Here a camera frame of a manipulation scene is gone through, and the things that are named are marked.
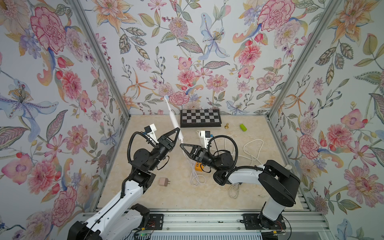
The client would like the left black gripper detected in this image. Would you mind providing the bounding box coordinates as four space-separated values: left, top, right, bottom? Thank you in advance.
147 130 181 173

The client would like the orange power strip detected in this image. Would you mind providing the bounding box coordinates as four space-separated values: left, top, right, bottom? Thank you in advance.
195 163 204 172

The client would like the white electric toothbrush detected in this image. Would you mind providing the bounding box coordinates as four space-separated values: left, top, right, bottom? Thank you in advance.
165 95 184 143

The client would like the pink wall charger adapter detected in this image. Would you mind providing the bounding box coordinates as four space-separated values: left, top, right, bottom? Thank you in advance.
159 178 170 187

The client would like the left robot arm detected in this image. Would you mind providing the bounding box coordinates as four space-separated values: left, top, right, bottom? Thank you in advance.
67 127 180 240

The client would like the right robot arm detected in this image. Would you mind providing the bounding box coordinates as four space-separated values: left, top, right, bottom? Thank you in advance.
180 144 300 223

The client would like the black white chessboard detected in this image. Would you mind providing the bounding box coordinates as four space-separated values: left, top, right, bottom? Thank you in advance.
180 109 222 128

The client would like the green plastic cap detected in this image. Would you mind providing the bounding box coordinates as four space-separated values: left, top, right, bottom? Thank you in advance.
240 124 248 132

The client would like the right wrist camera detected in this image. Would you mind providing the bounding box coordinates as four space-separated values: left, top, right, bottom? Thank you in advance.
199 131 212 149

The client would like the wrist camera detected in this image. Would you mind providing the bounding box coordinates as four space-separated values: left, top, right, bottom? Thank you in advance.
144 124 158 144
199 131 212 149

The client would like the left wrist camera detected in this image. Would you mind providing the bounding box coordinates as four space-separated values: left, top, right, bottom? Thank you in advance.
144 124 158 144

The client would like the white power strip cord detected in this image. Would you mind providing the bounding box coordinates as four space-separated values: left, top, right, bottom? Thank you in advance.
196 129 293 172

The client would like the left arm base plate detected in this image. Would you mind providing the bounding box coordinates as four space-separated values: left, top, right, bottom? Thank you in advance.
136 214 164 231

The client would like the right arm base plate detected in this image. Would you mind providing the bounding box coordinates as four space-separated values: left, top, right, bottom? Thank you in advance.
240 213 287 231

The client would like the aluminium mounting rail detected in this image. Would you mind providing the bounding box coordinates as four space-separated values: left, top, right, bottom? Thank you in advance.
150 211 330 233

